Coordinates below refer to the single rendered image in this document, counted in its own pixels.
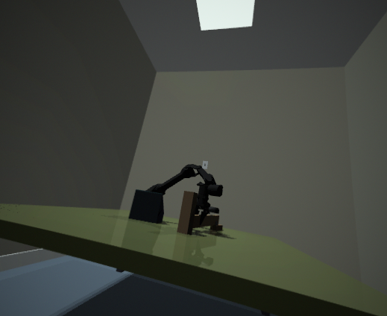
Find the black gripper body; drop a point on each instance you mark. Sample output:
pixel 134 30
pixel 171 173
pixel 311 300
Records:
pixel 202 201

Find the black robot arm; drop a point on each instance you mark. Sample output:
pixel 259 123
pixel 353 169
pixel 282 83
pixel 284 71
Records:
pixel 207 188

